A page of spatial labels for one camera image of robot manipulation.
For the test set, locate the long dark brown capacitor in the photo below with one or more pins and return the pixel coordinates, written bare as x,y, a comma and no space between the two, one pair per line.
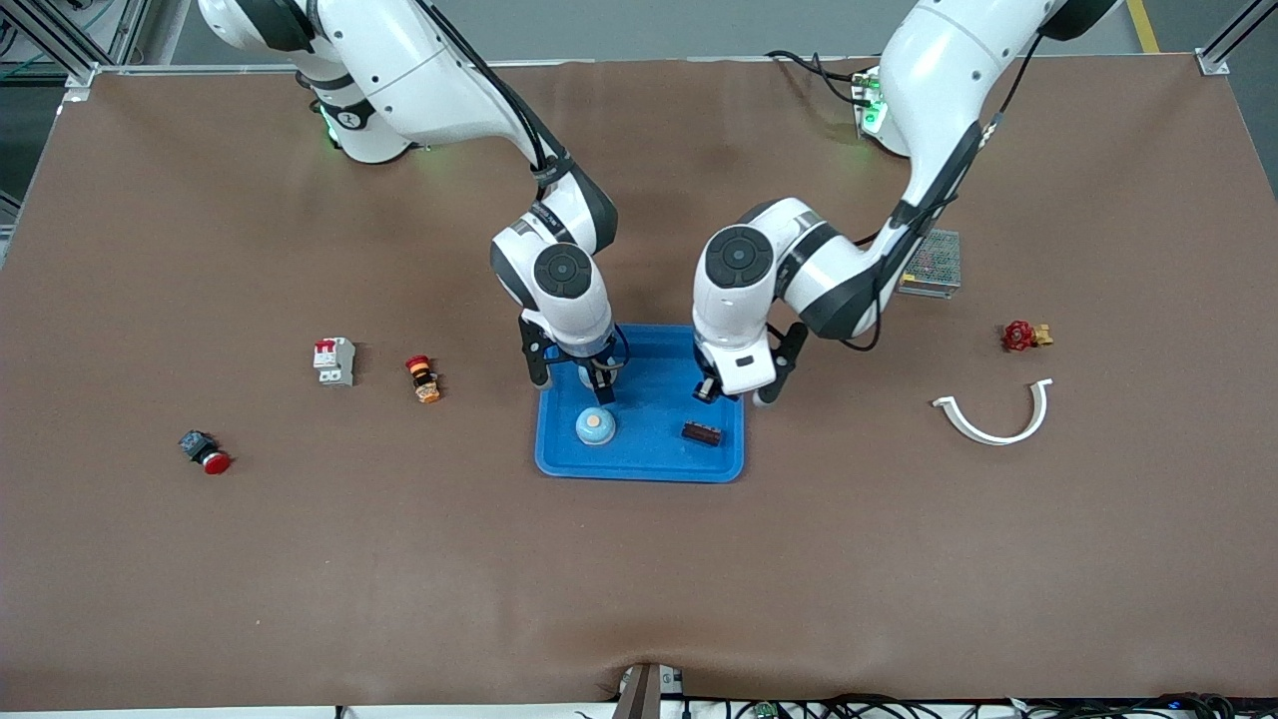
702,433

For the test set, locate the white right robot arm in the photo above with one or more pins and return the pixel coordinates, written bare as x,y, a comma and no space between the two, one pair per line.
399,70

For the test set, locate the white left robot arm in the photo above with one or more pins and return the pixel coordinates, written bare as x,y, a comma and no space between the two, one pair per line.
939,80

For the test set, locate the blue plastic tray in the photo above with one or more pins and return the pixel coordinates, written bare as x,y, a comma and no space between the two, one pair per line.
654,449

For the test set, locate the perforated metal power supply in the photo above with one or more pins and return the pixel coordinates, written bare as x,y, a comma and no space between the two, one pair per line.
941,265

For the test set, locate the white half-round pipe clamp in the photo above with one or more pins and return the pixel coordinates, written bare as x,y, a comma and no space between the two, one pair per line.
988,436

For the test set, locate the white red circuit breaker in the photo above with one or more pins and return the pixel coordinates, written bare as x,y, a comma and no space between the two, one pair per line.
334,361

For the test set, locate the brass valve red handwheel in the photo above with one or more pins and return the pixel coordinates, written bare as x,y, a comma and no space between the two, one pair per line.
1018,336

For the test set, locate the base connector box green light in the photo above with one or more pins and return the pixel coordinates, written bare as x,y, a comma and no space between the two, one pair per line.
867,100

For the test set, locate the red mushroom push button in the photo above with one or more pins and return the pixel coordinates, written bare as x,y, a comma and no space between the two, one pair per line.
205,451

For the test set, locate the orange red emergency stop switch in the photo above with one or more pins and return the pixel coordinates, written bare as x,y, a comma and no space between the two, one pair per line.
423,379

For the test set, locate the grey metal mount bracket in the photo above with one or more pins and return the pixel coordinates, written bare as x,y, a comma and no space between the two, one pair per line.
644,694

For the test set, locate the silver table edge rail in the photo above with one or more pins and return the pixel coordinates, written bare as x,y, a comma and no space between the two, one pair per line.
200,69

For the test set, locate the aluminium frame profile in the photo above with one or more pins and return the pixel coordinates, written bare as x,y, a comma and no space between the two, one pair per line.
68,55
1216,58

